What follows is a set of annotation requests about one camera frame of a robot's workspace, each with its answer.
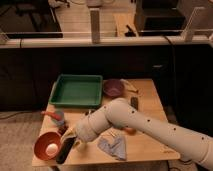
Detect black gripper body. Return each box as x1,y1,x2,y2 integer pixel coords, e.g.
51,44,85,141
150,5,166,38
56,137,76,164

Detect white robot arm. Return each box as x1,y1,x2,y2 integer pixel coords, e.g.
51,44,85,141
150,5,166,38
61,98,213,171

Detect dark red grapes bunch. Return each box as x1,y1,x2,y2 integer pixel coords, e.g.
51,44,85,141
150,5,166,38
58,123,68,135

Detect white egg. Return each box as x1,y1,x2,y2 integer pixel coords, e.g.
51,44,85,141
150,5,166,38
46,144,58,156

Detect orange bowl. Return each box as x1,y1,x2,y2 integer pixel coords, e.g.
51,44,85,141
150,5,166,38
34,132,61,161

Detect blue grey cloth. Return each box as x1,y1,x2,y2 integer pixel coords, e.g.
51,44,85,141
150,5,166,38
97,135,127,161

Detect green plastic tray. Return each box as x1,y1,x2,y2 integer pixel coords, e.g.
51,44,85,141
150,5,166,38
49,74,103,108

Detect purple bowl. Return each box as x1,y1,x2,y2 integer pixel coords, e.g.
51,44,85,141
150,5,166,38
103,79,124,98

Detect black rectangular remote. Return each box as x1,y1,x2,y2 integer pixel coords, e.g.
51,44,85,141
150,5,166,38
130,97,138,110

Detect black box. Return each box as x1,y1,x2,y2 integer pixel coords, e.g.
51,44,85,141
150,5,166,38
134,0,185,36

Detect orange handled brush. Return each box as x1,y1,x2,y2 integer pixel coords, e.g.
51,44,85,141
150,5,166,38
41,111,61,121

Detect grey metal post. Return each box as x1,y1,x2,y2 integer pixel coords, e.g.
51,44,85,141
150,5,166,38
90,8,100,44

